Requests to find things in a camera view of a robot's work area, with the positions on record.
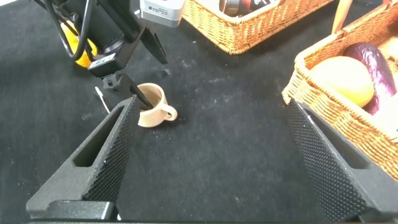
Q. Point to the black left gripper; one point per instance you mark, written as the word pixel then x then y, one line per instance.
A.
pixel 118 59

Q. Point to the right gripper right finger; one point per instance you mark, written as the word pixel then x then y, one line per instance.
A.
pixel 329 174

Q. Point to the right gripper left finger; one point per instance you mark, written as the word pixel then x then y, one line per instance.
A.
pixel 105 174

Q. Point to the small cream cup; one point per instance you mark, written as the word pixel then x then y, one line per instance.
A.
pixel 155 115

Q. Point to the yellow pear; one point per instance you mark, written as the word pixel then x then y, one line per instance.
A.
pixel 84 59

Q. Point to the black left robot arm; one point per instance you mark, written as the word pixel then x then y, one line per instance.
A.
pixel 105 21

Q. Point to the white tape strip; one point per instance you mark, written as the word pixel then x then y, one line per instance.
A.
pixel 101 96

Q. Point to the pale pink vegetable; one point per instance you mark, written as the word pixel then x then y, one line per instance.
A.
pixel 388 118

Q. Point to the orange fruit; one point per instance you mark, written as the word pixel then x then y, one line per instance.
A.
pixel 345 77

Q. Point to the purple eggplant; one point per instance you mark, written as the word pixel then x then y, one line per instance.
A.
pixel 376 68

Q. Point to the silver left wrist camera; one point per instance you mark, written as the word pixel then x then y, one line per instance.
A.
pixel 161 12

